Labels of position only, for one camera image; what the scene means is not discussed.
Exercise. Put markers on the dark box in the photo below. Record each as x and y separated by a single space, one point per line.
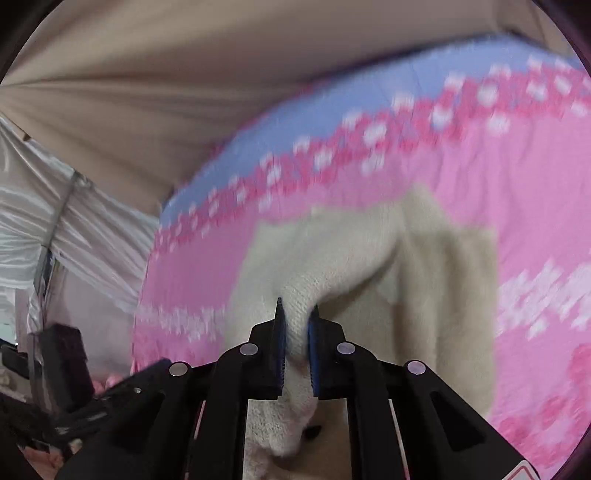
64 364

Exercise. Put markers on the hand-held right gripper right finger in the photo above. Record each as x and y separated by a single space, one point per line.
315 360

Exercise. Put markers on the cream sweater with black hearts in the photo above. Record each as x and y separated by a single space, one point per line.
369 277

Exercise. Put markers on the grey metal pole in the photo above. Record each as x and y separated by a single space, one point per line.
60 207

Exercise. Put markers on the beige backdrop sheet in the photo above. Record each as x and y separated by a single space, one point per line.
184 92

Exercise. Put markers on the white satin curtain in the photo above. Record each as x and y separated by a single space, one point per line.
92 240

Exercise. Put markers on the pink floral bedsheet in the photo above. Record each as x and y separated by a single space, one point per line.
531 184

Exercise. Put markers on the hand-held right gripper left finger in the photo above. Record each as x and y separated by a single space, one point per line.
279 355

